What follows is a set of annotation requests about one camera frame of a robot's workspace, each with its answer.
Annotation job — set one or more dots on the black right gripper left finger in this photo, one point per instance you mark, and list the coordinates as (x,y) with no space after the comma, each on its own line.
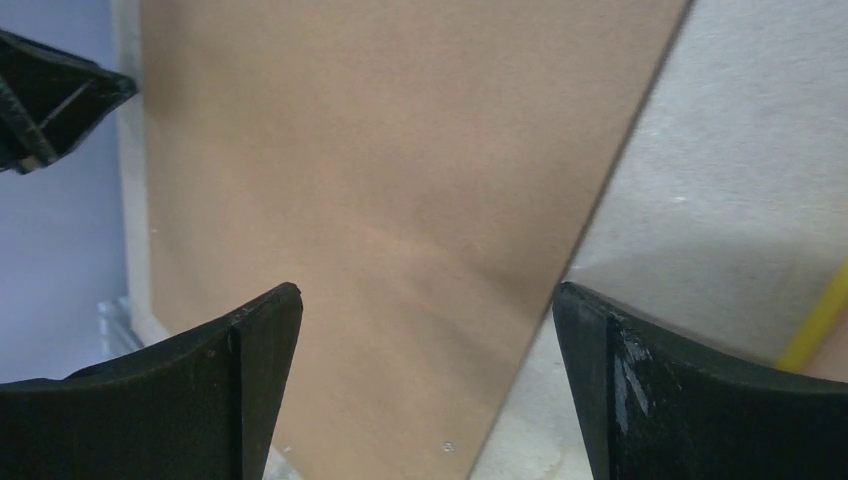
(202,404)

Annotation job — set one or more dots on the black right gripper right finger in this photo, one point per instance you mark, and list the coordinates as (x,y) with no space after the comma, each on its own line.
(653,404)

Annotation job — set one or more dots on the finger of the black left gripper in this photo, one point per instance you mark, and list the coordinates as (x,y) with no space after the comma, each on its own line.
(51,100)

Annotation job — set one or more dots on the yellow picture frame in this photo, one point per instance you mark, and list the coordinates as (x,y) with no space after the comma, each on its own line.
(819,346)

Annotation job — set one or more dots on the brown frame backing board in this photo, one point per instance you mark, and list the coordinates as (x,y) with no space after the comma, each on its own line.
(421,170)

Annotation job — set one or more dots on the aluminium rail frame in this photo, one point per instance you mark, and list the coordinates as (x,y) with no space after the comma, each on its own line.
(117,336)

